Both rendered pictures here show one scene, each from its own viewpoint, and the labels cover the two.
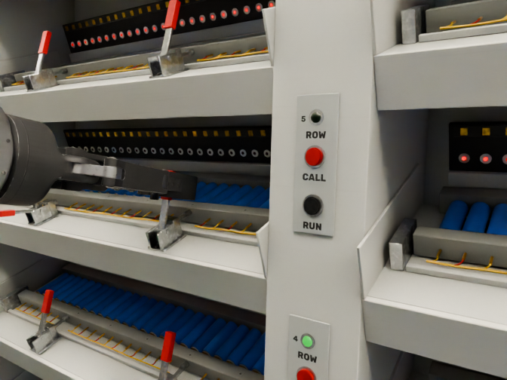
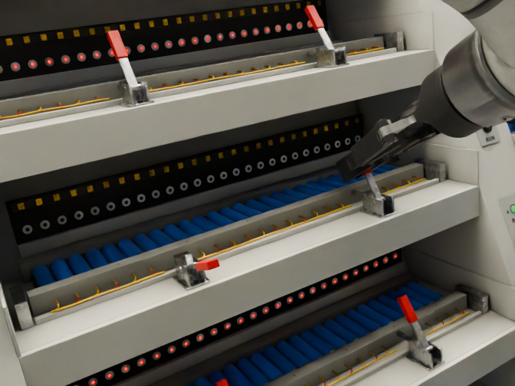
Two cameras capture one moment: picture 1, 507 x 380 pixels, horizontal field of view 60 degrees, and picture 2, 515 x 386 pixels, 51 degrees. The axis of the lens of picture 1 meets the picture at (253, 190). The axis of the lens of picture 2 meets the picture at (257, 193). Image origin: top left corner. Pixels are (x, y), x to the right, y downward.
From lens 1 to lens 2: 84 cm
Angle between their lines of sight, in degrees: 61
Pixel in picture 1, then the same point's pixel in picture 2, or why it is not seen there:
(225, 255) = (430, 194)
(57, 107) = (205, 116)
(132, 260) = (370, 237)
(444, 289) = not seen: outside the picture
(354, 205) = not seen: hidden behind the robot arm
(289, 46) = (439, 36)
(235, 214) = (391, 176)
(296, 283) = (494, 178)
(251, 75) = (421, 55)
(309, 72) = not seen: hidden behind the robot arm
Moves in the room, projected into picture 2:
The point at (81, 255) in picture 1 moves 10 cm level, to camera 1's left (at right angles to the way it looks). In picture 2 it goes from (298, 276) to (256, 302)
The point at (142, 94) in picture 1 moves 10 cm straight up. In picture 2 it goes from (332, 82) to (308, 6)
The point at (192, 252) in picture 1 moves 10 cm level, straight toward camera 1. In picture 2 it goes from (410, 204) to (489, 181)
